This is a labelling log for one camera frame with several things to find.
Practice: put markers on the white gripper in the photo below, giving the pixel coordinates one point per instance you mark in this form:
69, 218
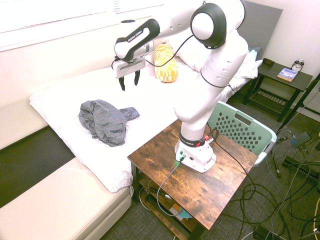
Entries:
130, 67

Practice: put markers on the grey shirt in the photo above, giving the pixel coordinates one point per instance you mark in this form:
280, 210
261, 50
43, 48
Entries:
105, 120

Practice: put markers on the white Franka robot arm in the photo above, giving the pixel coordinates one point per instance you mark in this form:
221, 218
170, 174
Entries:
220, 65

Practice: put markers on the mint green laundry basket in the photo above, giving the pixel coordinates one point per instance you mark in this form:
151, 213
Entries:
240, 127

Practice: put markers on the white bed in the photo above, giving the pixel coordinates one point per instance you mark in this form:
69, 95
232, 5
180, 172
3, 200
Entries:
160, 102

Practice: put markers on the yellow white patterned bolster pillow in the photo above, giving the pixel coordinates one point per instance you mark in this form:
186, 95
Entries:
166, 70

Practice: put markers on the window blind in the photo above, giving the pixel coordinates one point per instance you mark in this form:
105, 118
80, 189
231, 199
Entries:
62, 15

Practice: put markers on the cream upholstered bench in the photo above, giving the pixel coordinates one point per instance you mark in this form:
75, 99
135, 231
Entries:
62, 205
20, 125

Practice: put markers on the white bed pillow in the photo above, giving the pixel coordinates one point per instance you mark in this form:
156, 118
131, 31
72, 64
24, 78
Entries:
247, 70

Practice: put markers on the rustic wooden side table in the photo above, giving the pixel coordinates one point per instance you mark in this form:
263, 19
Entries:
195, 185

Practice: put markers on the teal cloth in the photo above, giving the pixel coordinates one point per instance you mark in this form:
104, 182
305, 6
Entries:
254, 53

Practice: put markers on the black nightstand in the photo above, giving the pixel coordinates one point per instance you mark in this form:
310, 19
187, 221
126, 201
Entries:
268, 71

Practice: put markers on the small black digital clock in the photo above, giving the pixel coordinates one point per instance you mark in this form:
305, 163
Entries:
268, 62

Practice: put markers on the teal and orange packet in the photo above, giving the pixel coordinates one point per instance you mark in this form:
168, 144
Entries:
184, 214

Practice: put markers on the grey bed headboard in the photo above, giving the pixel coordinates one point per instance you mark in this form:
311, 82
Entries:
265, 25

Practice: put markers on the blue paperback book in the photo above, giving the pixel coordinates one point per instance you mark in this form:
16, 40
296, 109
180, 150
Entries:
288, 74

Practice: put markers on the black twin-bell alarm clock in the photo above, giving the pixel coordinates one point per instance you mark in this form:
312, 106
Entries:
297, 66

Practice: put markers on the grey power adapter box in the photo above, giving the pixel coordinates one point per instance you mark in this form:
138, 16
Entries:
300, 140

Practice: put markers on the black tripod stand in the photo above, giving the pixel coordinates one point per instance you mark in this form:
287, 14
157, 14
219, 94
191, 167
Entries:
313, 83

